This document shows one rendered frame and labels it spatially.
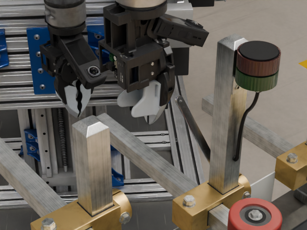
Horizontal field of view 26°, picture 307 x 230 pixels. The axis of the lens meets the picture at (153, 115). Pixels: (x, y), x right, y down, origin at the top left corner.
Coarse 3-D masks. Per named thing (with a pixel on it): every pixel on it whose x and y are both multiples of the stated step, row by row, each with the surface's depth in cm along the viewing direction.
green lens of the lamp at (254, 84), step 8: (240, 72) 92; (240, 80) 92; (248, 80) 91; (256, 80) 91; (264, 80) 91; (272, 80) 92; (248, 88) 92; (256, 88) 92; (264, 88) 92; (272, 88) 92
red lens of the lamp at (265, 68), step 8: (240, 56) 91; (280, 56) 91; (240, 64) 91; (248, 64) 90; (256, 64) 89; (264, 64) 89; (272, 64) 90; (248, 72) 91; (256, 72) 90; (264, 72) 90; (272, 72) 91
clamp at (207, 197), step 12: (240, 180) 112; (192, 192) 109; (204, 192) 109; (216, 192) 109; (228, 192) 109; (240, 192) 110; (180, 204) 106; (204, 204) 106; (216, 204) 107; (228, 204) 110; (180, 216) 107; (192, 216) 104; (204, 216) 107; (180, 228) 109; (192, 228) 106; (204, 228) 108
